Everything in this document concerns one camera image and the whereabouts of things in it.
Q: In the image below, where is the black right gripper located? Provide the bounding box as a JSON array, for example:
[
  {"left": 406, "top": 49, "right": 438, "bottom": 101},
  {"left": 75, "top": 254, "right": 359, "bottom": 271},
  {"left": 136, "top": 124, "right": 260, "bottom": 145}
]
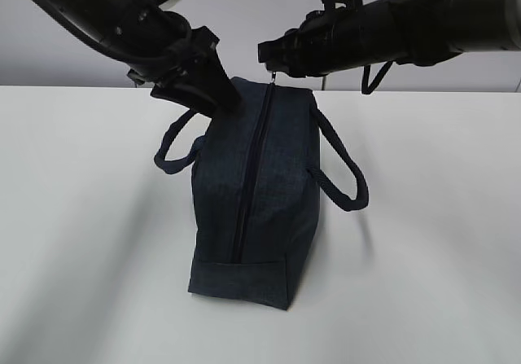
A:
[{"left": 257, "top": 11, "right": 338, "bottom": 78}]

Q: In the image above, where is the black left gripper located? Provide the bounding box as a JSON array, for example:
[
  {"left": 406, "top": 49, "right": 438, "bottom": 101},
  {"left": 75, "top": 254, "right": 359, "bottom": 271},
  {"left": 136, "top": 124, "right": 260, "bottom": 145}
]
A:
[{"left": 121, "top": 11, "right": 241, "bottom": 117}]

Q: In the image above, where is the navy blue lunch bag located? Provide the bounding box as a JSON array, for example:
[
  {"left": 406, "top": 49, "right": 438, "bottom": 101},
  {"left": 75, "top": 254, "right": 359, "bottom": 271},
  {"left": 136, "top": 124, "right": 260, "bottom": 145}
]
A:
[{"left": 154, "top": 77, "right": 369, "bottom": 309}]

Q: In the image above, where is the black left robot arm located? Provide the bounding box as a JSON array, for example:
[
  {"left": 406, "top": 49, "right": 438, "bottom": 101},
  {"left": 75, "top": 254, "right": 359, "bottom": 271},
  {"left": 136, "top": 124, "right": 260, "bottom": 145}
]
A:
[{"left": 31, "top": 0, "right": 241, "bottom": 116}]

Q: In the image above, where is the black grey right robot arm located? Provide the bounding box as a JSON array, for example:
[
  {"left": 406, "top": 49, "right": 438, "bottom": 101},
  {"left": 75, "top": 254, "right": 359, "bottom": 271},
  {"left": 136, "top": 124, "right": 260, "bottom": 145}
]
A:
[{"left": 257, "top": 0, "right": 520, "bottom": 78}]

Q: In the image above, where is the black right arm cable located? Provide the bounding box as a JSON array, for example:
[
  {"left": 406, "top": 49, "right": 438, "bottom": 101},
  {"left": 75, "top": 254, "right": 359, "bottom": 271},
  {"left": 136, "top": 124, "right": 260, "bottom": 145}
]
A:
[{"left": 361, "top": 60, "right": 394, "bottom": 95}]

